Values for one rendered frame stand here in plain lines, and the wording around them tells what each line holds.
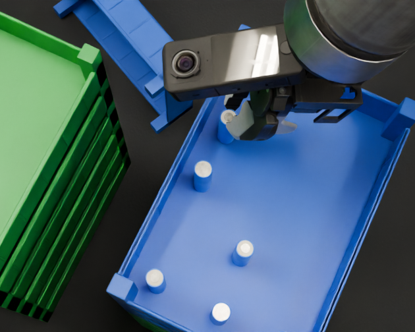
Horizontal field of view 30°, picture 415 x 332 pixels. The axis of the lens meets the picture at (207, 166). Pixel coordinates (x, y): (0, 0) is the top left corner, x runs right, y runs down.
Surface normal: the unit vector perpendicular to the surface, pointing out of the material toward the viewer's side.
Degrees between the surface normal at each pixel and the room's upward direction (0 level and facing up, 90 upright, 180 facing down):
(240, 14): 0
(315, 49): 80
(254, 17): 0
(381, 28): 84
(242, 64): 15
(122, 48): 0
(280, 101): 42
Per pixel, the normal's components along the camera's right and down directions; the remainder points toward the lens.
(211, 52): -0.24, -0.25
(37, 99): 0.03, -0.25
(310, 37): -0.78, 0.49
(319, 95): 0.28, -0.27
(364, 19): -0.54, 0.75
